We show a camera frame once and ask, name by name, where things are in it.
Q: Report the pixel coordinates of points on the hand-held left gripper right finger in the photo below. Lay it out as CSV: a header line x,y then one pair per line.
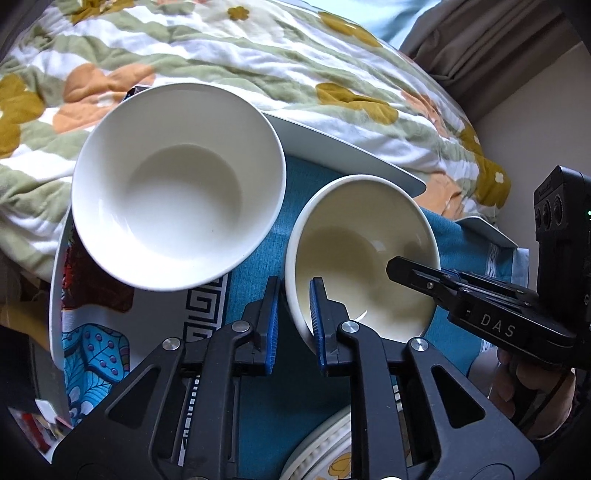
x,y
318,323

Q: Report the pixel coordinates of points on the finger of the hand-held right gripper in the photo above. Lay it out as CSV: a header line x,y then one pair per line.
x,y
415,274

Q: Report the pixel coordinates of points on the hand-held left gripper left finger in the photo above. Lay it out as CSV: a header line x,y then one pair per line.
x,y
272,323

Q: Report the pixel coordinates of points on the cream round bowl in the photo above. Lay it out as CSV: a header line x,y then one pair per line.
x,y
364,258

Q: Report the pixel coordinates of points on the grey white tray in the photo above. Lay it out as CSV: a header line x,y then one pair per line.
x,y
489,230
332,143

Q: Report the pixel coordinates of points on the person's right hand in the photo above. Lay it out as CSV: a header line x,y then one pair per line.
x,y
545,397

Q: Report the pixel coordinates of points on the pale blue board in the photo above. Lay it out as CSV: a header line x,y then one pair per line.
x,y
521,267

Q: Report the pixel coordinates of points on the blue patterned tablecloth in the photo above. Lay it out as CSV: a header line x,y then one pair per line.
x,y
258,258

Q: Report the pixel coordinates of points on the yellow cartoon print plate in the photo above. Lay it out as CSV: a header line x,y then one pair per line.
x,y
323,447

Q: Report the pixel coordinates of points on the white round bowl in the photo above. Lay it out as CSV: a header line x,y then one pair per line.
x,y
180,184

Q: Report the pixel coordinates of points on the brown curtain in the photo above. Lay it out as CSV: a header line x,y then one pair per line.
x,y
485,41

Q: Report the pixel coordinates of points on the red printed packet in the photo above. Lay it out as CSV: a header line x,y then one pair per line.
x,y
32,424

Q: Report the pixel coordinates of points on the light blue window cloth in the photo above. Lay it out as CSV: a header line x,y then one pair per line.
x,y
422,7

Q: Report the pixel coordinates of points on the floral blanket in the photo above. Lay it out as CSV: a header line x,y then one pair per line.
x,y
231,50

